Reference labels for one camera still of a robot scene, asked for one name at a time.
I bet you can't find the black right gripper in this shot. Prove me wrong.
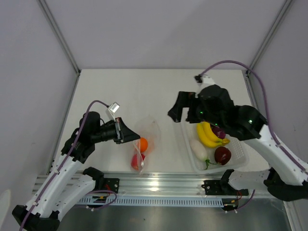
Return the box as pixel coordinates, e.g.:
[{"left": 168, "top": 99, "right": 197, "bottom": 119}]
[{"left": 167, "top": 91, "right": 223, "bottom": 129}]

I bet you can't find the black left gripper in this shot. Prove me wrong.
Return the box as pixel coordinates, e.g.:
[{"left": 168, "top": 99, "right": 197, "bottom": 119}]
[{"left": 91, "top": 117, "right": 140, "bottom": 144}]

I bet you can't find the orange toy orange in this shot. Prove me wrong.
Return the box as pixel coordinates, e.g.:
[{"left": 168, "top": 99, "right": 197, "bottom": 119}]
[{"left": 138, "top": 137, "right": 148, "bottom": 153}]

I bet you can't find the clear zip top bag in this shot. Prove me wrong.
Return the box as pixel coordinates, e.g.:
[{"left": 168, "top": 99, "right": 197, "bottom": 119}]
[{"left": 130, "top": 115, "right": 161, "bottom": 175}]

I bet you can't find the red toy tomato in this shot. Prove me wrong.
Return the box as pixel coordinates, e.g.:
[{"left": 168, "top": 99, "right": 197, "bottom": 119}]
[{"left": 130, "top": 154, "right": 145, "bottom": 171}]

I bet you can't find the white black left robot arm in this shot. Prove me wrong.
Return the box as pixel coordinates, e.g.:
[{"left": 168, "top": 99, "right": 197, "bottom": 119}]
[{"left": 12, "top": 112, "right": 140, "bottom": 231}]

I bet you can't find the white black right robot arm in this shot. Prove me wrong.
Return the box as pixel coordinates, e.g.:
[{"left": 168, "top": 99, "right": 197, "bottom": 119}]
[{"left": 168, "top": 84, "right": 308, "bottom": 202}]

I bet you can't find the yellow toy banana bunch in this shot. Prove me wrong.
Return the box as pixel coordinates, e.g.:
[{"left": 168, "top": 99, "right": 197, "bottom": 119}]
[{"left": 196, "top": 122, "right": 230, "bottom": 148}]

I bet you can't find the white toy radish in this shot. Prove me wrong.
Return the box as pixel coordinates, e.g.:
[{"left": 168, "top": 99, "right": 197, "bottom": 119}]
[{"left": 190, "top": 139, "right": 215, "bottom": 170}]

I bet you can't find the dark red toy apple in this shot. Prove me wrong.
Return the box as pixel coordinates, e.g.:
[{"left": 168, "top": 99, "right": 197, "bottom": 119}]
[{"left": 214, "top": 147, "right": 231, "bottom": 166}]

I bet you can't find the white perforated plastic basket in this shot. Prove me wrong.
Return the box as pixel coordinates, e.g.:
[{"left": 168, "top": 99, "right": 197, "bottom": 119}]
[{"left": 180, "top": 122, "right": 249, "bottom": 174}]

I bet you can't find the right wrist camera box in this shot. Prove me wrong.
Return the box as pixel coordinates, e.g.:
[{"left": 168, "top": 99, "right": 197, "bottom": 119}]
[{"left": 194, "top": 75, "right": 215, "bottom": 91}]

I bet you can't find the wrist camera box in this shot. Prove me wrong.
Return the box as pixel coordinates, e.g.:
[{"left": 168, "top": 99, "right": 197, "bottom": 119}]
[
  {"left": 194, "top": 75, "right": 215, "bottom": 91},
  {"left": 106, "top": 102, "right": 120, "bottom": 120}
]

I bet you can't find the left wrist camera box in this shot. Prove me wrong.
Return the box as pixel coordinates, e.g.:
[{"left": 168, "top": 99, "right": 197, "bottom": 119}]
[{"left": 106, "top": 102, "right": 120, "bottom": 120}]

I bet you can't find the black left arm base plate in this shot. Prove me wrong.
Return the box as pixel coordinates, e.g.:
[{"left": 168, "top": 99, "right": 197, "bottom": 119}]
[{"left": 103, "top": 178, "right": 120, "bottom": 193}]

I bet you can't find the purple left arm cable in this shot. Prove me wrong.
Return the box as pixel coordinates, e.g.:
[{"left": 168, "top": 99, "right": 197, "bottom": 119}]
[{"left": 19, "top": 100, "right": 110, "bottom": 231}]

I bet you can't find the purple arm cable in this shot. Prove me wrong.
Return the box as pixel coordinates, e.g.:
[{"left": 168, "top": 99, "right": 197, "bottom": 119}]
[
  {"left": 201, "top": 60, "right": 308, "bottom": 174},
  {"left": 19, "top": 100, "right": 110, "bottom": 231}
]

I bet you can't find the silver aluminium front rail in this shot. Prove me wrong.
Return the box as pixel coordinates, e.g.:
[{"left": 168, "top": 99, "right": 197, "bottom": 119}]
[{"left": 30, "top": 169, "right": 222, "bottom": 204}]

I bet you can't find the white slotted cable duct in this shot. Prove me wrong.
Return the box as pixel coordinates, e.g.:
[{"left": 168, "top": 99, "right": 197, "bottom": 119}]
[{"left": 77, "top": 196, "right": 224, "bottom": 208}]

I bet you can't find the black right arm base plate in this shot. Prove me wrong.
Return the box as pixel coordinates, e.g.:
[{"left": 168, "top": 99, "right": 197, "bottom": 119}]
[{"left": 201, "top": 180, "right": 249, "bottom": 196}]

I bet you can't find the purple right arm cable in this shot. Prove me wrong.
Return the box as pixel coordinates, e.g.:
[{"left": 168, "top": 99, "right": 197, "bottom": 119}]
[{"left": 201, "top": 60, "right": 308, "bottom": 174}]

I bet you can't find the right aluminium frame post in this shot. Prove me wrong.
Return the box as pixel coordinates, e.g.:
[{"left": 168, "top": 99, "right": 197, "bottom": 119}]
[{"left": 249, "top": 0, "right": 295, "bottom": 70}]

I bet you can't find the aluminium frame post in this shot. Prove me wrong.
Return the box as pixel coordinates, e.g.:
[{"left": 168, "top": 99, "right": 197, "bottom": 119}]
[
  {"left": 37, "top": 0, "right": 81, "bottom": 76},
  {"left": 249, "top": 0, "right": 295, "bottom": 70}
]

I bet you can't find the left aluminium frame post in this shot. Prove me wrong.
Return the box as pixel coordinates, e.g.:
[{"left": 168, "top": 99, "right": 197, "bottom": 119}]
[{"left": 37, "top": 0, "right": 81, "bottom": 76}]

